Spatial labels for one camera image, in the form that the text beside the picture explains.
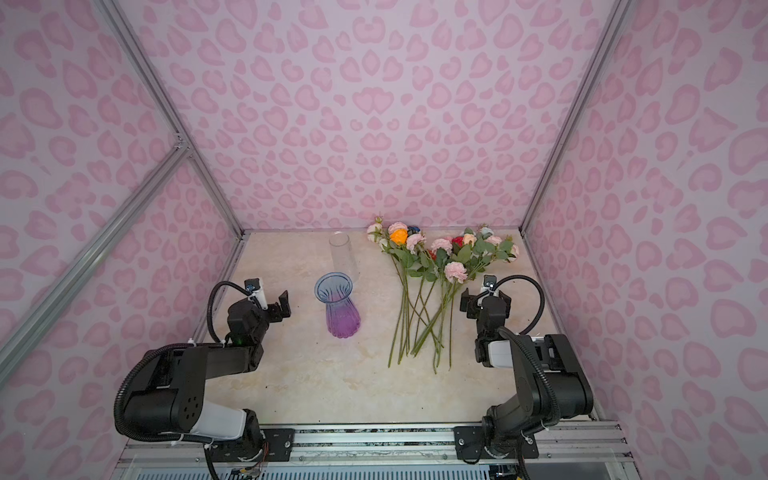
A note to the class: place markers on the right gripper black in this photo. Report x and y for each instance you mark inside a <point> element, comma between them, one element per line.
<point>486,304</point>

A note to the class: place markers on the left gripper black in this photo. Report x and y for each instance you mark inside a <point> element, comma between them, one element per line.
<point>274,309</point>

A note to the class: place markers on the purple glass vase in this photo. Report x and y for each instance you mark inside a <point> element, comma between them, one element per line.
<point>334,291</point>

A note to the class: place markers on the pink peony branch with bud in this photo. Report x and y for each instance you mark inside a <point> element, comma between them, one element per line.
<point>424,270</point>

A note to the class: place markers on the orange rose stem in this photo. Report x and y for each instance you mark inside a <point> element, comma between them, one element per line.
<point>402,335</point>

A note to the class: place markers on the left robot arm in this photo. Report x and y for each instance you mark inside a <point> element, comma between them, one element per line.
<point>162,398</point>

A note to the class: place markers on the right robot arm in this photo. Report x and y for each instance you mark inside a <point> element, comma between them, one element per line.
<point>550,384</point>

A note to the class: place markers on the clear glass cylinder vase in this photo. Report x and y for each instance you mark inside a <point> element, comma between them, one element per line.
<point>342,254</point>

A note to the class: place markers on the small mixed roses spray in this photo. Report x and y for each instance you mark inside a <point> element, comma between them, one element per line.
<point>477,249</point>

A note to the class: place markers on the red rose stem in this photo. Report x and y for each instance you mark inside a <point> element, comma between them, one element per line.
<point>443,249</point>

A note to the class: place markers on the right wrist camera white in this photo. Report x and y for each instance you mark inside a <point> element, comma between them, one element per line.
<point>489,285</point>

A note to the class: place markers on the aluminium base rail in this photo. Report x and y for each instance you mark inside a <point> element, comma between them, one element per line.
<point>575,449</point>

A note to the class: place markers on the diagonal aluminium frame strut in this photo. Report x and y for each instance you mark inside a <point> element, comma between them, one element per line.
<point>38,321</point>

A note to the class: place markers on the right aluminium frame strut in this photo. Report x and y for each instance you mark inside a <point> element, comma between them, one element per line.
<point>620,14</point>

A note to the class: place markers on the left aluminium frame strut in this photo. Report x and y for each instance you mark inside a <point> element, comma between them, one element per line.
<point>129,42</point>

